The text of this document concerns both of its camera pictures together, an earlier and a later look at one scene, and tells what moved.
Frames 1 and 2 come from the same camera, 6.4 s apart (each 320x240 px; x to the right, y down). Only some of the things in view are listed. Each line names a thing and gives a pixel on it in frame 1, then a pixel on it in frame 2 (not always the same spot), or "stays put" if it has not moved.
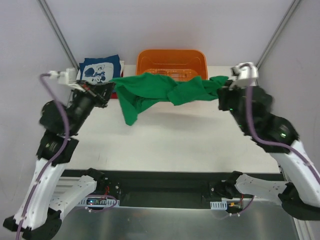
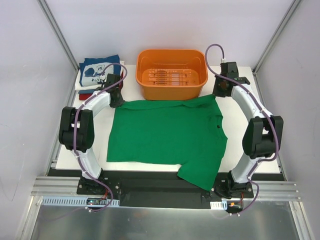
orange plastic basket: x=181 y=64 stays put
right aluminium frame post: x=292 y=10 stays put
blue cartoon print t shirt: x=100 y=70 stays put
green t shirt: x=133 y=91 -> x=188 y=132
